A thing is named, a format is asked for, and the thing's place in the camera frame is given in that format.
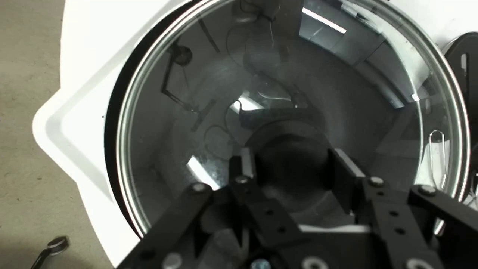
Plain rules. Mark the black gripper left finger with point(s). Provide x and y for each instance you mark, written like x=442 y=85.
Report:
x=242 y=167

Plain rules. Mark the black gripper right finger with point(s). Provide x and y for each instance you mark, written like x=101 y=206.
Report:
x=346 y=179

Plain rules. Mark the glass lid with black knob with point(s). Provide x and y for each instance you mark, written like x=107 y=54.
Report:
x=299 y=164

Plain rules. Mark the black cooking pot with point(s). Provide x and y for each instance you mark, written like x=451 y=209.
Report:
x=149 y=75

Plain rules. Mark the folded white dish towel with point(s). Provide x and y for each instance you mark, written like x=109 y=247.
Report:
x=433 y=167

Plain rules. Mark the white plastic tray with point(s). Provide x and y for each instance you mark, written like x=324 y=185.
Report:
x=149 y=133

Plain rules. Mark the metal hook on floor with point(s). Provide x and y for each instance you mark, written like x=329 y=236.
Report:
x=52 y=247

